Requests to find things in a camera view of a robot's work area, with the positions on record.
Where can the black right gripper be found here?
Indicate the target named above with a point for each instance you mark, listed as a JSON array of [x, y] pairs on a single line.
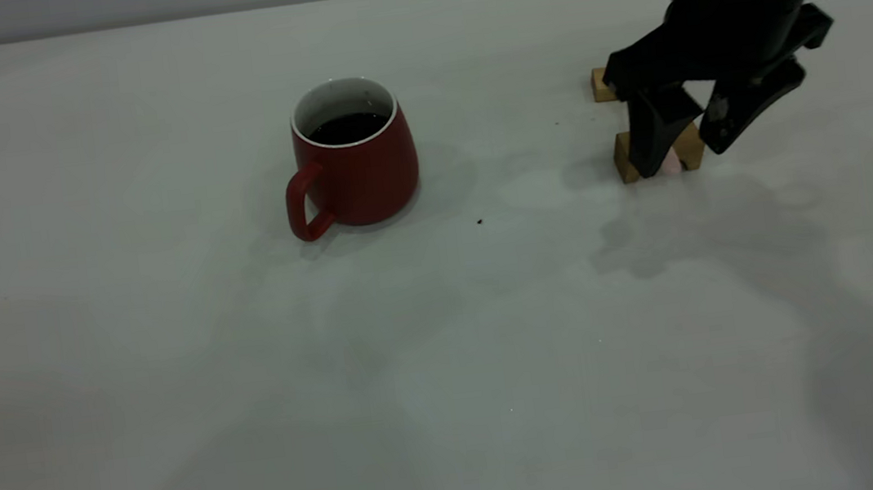
[[732, 22]]

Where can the red ceramic mug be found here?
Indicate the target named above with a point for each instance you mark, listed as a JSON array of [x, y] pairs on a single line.
[[363, 175]]

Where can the arched wooden block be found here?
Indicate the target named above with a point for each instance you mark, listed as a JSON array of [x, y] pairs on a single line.
[[623, 162]]

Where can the flat rectangular wooden block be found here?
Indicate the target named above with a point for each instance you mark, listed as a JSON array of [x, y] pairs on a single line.
[[601, 85]]

